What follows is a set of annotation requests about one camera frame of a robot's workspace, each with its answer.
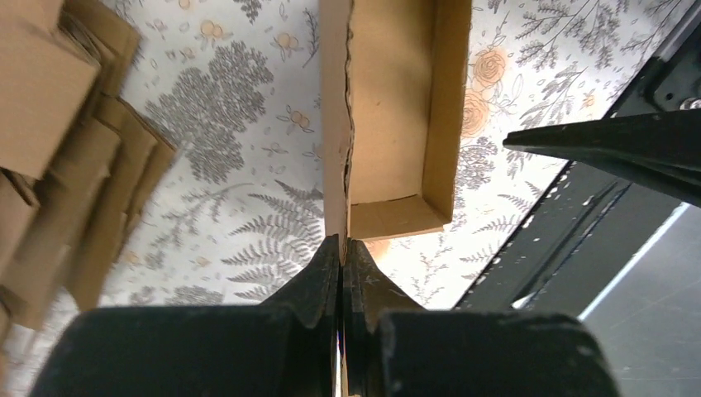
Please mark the stack of flat cardboard blanks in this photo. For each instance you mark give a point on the stack of flat cardboard blanks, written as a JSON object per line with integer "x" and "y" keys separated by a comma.
{"x": 77, "y": 162}

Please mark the floral table mat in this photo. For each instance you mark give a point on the floral table mat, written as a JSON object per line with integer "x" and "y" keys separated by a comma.
{"x": 235, "y": 85}

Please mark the brown cardboard box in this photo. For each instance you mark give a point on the brown cardboard box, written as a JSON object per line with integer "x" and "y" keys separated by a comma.
{"x": 392, "y": 95}

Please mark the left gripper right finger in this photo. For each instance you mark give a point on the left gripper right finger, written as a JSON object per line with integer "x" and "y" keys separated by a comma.
{"x": 392, "y": 346}

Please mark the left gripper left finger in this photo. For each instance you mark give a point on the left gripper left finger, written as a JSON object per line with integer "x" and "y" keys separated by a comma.
{"x": 283, "y": 346}

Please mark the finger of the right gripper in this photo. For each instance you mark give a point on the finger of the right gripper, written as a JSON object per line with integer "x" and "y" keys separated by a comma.
{"x": 660, "y": 151}

